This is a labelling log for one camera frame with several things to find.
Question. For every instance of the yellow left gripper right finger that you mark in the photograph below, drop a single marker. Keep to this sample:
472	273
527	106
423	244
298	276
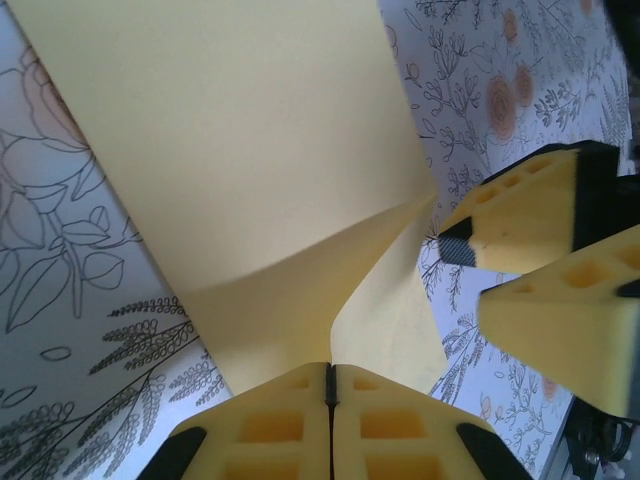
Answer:
400	440

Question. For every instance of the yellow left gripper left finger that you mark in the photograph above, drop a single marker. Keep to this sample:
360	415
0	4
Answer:
270	440

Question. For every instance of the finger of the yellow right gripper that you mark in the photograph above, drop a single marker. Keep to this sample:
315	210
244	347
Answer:
530	215
575	325

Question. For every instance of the yellow cloth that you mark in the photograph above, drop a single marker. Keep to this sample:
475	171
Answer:
225	125

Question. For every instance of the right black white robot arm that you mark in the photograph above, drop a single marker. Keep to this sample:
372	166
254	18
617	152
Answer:
610	445

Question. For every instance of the floral patterned table cover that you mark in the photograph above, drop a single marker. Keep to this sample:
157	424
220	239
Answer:
550	100

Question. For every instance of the wide aluminium frame rail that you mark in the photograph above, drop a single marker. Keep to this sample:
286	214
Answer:
560	445

